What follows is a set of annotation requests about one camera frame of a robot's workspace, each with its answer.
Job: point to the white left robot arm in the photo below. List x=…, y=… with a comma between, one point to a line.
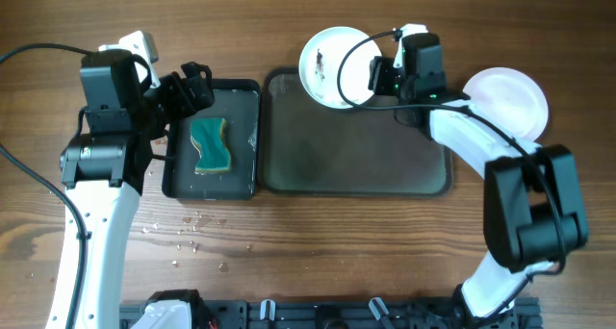
x=103, y=172

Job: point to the green yellow sponge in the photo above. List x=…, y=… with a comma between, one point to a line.
x=208, y=138

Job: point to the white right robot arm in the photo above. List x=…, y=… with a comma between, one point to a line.
x=533, y=212

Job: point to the dark grey serving tray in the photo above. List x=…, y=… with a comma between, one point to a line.
x=306, y=148

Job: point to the black water tray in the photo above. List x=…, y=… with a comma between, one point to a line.
x=238, y=102

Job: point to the white plate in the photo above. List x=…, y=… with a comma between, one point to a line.
x=512, y=99
x=320, y=62

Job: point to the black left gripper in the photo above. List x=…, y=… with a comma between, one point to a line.
x=180, y=93

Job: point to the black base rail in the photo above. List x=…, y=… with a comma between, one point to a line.
x=414, y=314

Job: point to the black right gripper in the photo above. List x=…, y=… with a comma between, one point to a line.
x=381, y=75

